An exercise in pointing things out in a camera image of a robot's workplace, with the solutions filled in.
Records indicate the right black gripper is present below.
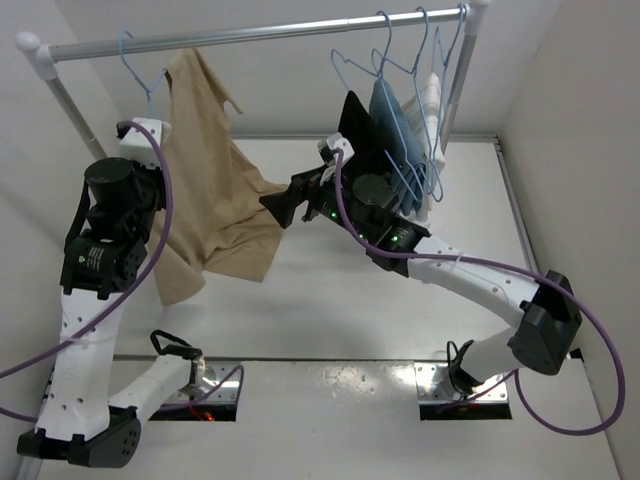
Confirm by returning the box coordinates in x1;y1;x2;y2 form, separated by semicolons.
261;163;373;243

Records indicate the beige t shirt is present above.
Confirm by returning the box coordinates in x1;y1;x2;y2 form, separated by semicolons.
154;49;285;306

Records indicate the light blue wire hanger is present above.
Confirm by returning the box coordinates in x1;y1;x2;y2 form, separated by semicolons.
117;30;169;119

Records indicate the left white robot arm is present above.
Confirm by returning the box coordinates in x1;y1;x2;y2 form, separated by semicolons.
17;157;205;468

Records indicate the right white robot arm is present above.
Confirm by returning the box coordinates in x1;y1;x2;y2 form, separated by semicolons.
259;168;582;396

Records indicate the blue hanger with denim garment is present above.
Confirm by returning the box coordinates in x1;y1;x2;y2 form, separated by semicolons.
370;9;436;201

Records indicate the blue hanger with black garment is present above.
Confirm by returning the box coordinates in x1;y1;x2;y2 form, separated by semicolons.
331;48;396;166

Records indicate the blue hanger with white garment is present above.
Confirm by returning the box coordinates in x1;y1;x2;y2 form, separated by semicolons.
425;3;466;202

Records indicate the black hanging garment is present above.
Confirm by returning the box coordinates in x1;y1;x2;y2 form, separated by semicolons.
338;91;391;186

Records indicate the blue denim hanging garment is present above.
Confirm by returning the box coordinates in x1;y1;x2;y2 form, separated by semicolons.
369;78;427;216

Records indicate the white hanging garment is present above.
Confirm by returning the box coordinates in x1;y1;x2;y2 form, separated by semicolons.
402;74;439;226

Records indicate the white and silver clothes rack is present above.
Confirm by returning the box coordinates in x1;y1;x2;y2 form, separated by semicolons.
15;1;491;159

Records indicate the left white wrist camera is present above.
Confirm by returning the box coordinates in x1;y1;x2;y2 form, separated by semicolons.
116;117;172;169

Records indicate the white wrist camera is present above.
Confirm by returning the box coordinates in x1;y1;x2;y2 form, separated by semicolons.
116;117;172;169
317;132;355;184

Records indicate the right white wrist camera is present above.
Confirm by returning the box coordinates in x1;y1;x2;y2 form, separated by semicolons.
317;132;355;184

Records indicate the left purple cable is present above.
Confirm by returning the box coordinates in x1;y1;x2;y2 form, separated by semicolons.
0;119;246;424

